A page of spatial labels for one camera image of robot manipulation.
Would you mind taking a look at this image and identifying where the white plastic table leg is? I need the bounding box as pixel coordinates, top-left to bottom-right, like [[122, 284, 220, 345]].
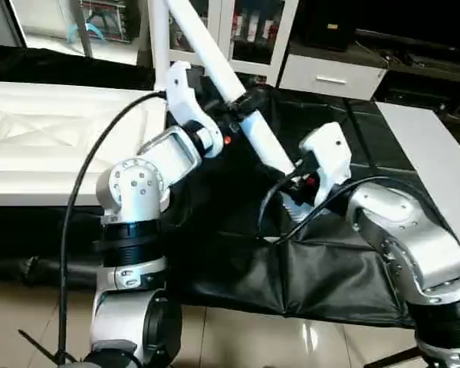
[[165, 0, 311, 223], [148, 0, 171, 93]]

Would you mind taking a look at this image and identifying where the white glass door cabinet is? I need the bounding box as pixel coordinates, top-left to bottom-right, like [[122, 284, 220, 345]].
[[138, 0, 300, 85]]

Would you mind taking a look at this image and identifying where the white drawer unit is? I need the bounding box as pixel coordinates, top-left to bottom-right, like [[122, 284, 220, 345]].
[[280, 54, 388, 100]]

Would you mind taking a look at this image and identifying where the black work mat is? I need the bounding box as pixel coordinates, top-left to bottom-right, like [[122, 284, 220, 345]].
[[0, 42, 460, 330]]

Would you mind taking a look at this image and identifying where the white flat panel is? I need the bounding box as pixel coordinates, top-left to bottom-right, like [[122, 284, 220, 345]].
[[376, 102, 460, 254]]

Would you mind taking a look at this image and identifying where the white plastic table top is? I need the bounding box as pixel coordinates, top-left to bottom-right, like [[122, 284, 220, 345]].
[[0, 80, 169, 208]]

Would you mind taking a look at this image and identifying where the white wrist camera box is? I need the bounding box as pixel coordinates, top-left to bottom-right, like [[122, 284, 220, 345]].
[[163, 61, 215, 131], [299, 123, 352, 206]]

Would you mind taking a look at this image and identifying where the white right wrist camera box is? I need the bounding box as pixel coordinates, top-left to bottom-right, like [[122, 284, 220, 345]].
[[299, 123, 352, 206]]

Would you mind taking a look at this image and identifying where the storage rack with items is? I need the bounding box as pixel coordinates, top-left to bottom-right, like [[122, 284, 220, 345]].
[[65, 0, 143, 43]]

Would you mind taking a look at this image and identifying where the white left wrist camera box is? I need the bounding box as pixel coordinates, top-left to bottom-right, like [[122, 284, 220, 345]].
[[163, 61, 215, 131]]

